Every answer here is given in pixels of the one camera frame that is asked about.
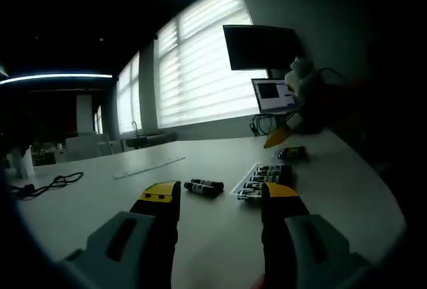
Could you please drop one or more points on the long ceiling light strip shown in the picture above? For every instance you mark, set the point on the long ceiling light strip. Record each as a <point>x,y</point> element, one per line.
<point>56,77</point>

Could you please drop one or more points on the black monitor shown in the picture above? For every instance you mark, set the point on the black monitor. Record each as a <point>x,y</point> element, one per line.
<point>262,47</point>

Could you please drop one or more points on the person's right hand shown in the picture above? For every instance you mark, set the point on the person's right hand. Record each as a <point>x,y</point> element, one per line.
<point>315,108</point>

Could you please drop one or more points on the batch of labelled medicine bottles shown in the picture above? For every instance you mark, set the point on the batch of labelled medicine bottles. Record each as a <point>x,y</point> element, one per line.
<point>272,174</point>

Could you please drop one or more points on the clear plastic strip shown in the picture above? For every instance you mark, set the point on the clear plastic strip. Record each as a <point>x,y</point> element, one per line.
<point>148,168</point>

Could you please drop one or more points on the dark sink counter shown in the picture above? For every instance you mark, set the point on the dark sink counter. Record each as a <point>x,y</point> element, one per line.
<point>148,139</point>

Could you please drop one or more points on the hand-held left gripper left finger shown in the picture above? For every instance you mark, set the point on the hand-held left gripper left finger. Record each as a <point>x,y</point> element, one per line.
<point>133,252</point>

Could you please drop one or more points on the large white window blind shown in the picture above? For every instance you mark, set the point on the large white window blind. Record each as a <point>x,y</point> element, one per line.
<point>203,62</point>

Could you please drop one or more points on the clear plastic box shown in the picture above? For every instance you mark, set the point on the clear plastic box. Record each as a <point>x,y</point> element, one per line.
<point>236,190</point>

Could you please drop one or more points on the white office furniture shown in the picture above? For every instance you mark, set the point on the white office furniture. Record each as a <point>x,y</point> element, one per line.
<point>85,147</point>

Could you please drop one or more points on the curved tap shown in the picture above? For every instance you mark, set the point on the curved tap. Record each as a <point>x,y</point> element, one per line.
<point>134,125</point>

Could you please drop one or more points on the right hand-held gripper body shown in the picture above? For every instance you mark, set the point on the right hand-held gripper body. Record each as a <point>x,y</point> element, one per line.
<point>302,68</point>

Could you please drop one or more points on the person's left hand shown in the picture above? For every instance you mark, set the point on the person's left hand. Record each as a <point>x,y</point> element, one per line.
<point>261,284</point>

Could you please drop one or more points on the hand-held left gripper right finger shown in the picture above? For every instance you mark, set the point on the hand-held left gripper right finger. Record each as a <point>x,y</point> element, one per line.
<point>300,252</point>

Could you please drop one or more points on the narrow white window blind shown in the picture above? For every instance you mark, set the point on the narrow white window blind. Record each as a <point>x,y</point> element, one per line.
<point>129,98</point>

